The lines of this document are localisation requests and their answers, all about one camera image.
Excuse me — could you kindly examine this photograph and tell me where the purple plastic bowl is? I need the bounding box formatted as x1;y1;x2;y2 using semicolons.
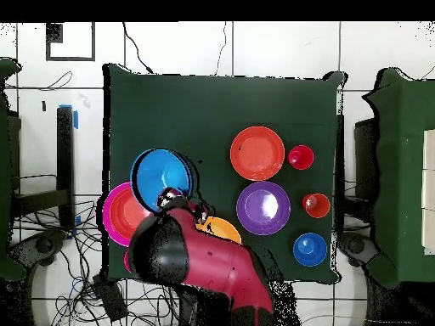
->
235;180;292;237

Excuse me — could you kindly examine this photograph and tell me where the orange plastic bowl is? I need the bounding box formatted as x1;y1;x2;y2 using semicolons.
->
195;216;243;246

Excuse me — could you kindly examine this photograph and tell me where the small dark blue bowl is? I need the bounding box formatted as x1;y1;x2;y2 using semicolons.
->
292;232;328;268

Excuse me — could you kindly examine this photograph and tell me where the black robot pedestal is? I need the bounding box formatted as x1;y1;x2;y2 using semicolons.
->
176;283;234;326

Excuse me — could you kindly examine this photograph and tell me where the black floor cable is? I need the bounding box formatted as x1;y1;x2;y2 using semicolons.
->
121;22;157;75

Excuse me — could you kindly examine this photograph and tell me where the red plastic cup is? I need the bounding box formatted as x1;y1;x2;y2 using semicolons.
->
287;144;316;171

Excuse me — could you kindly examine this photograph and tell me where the orange-red plastic bowl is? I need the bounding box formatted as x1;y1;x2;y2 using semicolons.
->
109;186;151;240
229;126;286;182

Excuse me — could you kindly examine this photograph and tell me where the dark green table cloth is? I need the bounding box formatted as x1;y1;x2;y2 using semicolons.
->
102;63;347;284

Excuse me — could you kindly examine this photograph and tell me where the black power adapter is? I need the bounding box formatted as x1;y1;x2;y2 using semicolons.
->
93;276;129;322

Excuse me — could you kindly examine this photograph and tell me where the white panel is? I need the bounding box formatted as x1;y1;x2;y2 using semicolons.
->
421;128;435;256

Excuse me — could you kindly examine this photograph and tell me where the large magenta plastic bowl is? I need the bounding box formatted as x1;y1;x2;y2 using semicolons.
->
101;181;150;248

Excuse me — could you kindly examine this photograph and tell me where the black stand frame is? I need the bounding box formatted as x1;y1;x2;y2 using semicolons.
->
9;105;76;230

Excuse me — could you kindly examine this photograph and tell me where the neighbouring green cloth table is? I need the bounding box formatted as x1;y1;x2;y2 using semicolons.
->
361;67;435;289
0;57;23;281

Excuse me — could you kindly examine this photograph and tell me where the light blue plastic bowl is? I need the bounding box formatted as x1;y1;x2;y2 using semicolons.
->
130;148;194;213

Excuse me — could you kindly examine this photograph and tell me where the orange plastic cup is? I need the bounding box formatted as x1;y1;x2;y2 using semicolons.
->
302;192;331;219

